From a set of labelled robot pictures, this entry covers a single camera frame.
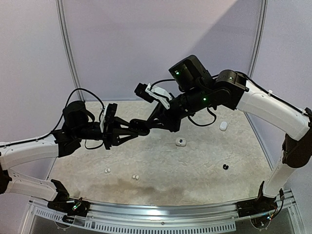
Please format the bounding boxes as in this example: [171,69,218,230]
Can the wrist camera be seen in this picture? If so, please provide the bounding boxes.
[99,103,117,133]
[134,83,173,110]

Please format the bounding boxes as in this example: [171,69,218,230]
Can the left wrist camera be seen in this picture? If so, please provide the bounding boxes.
[99,103,117,133]

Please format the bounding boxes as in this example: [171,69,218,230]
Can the white oval charging case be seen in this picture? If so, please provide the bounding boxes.
[219,121,228,131]

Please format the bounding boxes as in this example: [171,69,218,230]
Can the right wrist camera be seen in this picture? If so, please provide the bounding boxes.
[134,83,173,110]

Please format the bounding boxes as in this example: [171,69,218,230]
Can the black earbud charging case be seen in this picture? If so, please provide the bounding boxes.
[129,119,150,136]

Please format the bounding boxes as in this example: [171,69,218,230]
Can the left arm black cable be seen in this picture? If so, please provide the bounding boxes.
[0,88,107,150]

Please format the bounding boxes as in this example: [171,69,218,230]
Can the left aluminium frame post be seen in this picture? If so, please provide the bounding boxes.
[55,0,83,90]

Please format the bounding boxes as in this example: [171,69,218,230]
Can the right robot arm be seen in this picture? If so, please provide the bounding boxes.
[146,55,312,213]

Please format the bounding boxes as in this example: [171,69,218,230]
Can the right aluminium frame post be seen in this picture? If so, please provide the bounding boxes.
[247,0,268,78]

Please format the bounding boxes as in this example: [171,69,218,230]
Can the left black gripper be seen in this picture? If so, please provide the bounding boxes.
[74,117,138,150]

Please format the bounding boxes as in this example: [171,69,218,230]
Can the aluminium front rail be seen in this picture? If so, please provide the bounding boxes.
[21,190,304,234]

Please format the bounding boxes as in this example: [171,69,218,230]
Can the aluminium frame post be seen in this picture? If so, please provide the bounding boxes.
[55,0,83,90]
[247,0,268,78]

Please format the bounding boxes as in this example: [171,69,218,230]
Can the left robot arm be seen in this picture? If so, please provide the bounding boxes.
[0,101,150,212]

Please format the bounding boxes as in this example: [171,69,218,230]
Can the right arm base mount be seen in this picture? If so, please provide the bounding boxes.
[235,196,277,217]

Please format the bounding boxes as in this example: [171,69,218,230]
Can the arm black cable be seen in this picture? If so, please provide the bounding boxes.
[146,73,312,127]
[0,88,107,150]

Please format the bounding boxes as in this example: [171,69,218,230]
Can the white stem earbud charging case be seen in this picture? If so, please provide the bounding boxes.
[175,138,187,147]

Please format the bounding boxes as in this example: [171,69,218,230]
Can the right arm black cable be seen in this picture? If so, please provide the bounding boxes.
[146,73,312,127]

